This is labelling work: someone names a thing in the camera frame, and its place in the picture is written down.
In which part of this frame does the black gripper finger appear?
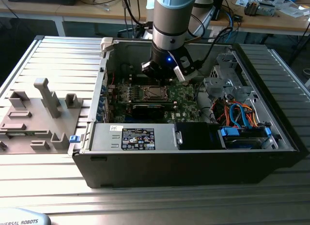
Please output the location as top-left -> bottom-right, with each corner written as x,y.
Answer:
141,60 -> 165,87
164,66 -> 177,83

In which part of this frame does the metal socket cover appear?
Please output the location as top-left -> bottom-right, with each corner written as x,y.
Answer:
144,84 -> 170,100

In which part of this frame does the silver green CPU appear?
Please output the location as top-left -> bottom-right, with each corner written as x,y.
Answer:
149,87 -> 163,97

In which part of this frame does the CPU socket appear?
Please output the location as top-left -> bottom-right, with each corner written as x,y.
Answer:
143,84 -> 171,102

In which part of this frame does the black plastic bay cover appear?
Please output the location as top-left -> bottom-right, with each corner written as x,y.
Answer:
175,122 -> 220,150

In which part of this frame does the green motherboard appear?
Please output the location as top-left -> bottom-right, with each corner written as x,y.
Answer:
106,76 -> 204,124

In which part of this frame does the black graphics card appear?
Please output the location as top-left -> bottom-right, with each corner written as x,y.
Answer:
130,103 -> 176,119

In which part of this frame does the metal drive cage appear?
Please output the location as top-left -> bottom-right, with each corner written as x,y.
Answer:
202,53 -> 258,107

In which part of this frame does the grey plastic case latch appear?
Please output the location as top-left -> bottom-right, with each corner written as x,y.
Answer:
100,37 -> 114,53

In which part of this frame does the grey power supply unit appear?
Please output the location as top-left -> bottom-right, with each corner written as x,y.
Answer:
88,122 -> 179,152

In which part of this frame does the hard disk in blue carrier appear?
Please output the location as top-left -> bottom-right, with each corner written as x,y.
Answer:
217,126 -> 272,150

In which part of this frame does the wooden desk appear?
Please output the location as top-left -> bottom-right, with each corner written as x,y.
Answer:
0,0 -> 155,37
208,0 -> 310,37

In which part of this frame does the black PC case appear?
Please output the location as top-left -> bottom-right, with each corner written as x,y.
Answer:
72,37 -> 310,189

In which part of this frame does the small finned heatsink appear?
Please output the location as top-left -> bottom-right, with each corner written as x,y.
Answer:
244,0 -> 259,16

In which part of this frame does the grey parts rack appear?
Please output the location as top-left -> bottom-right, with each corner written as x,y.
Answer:
0,77 -> 84,155

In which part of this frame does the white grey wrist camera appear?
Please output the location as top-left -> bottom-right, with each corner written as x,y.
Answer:
173,56 -> 197,82

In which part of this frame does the blue flat data cable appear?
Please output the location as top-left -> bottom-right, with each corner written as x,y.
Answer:
229,103 -> 252,129

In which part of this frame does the orange wire bundle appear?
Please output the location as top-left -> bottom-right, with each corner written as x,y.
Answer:
213,101 -> 260,127

